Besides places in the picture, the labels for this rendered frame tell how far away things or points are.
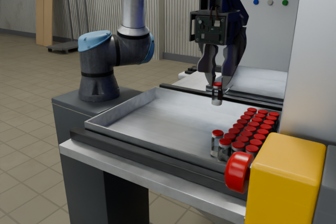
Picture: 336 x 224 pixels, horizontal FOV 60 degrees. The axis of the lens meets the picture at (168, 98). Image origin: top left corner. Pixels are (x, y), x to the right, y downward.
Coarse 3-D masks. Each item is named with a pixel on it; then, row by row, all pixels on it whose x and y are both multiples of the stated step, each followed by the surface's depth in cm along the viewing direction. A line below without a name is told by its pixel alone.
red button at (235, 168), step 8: (240, 152) 29; (232, 160) 28; (240, 160) 28; (248, 160) 28; (232, 168) 28; (240, 168) 28; (248, 168) 29; (224, 176) 29; (232, 176) 28; (240, 176) 27; (248, 176) 28; (232, 184) 28; (240, 184) 28; (240, 192) 28
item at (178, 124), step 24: (144, 96) 75; (168, 96) 78; (192, 96) 74; (96, 120) 61; (120, 120) 67; (144, 120) 67; (168, 120) 67; (192, 120) 67; (216, 120) 67; (144, 144) 52; (168, 144) 57; (192, 144) 57; (216, 168) 45
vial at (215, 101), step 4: (212, 88) 60; (216, 88) 59; (220, 88) 59; (212, 92) 60; (216, 92) 59; (220, 92) 59; (212, 96) 60; (216, 96) 59; (220, 96) 59; (212, 100) 60; (216, 100) 60; (220, 100) 60; (212, 104) 60; (216, 104) 60; (220, 104) 60
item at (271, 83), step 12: (240, 72) 101; (252, 72) 99; (264, 72) 97; (276, 72) 95; (228, 84) 92; (240, 84) 92; (252, 84) 92; (264, 84) 92; (276, 84) 92; (240, 96) 76; (252, 96) 75; (264, 96) 73; (276, 96) 82
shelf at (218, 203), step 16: (192, 80) 96; (64, 144) 57; (80, 144) 57; (80, 160) 55; (96, 160) 53; (112, 160) 52; (128, 160) 52; (128, 176) 49; (144, 176) 48; (160, 176) 48; (176, 176) 48; (160, 192) 47; (176, 192) 45; (192, 192) 44; (208, 192) 44; (208, 208) 42; (224, 208) 41; (240, 208) 41
